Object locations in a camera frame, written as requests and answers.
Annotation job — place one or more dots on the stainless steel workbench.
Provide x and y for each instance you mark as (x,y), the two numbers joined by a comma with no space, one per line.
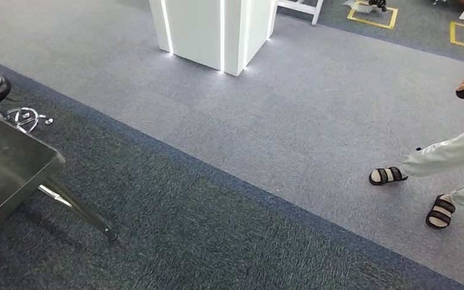
(8,160)

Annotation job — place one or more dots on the white pillar with light strips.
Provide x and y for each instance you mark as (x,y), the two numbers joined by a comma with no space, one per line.
(196,32)

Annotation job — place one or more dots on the person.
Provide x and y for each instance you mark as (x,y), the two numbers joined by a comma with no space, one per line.
(448,154)

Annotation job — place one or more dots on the white furniture frame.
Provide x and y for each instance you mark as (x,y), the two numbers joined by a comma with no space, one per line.
(296,6)

